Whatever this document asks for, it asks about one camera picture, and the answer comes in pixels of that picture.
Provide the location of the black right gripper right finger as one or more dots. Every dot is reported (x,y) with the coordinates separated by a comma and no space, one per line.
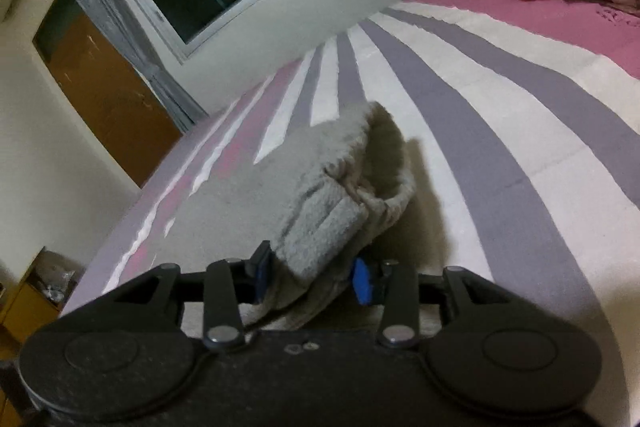
(395,288)

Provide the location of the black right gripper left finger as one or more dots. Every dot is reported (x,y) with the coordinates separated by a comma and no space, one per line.
(228,284)

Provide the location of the grey fleece pants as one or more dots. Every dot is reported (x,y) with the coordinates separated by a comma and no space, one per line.
(319,198)

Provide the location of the brown wooden door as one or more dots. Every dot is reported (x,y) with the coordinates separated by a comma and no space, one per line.
(108,94)

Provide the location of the cardboard box with clutter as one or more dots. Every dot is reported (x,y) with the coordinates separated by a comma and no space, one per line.
(38,298)

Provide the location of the pink striped bed blanket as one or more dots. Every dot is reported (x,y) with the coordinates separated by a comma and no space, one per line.
(524,122)

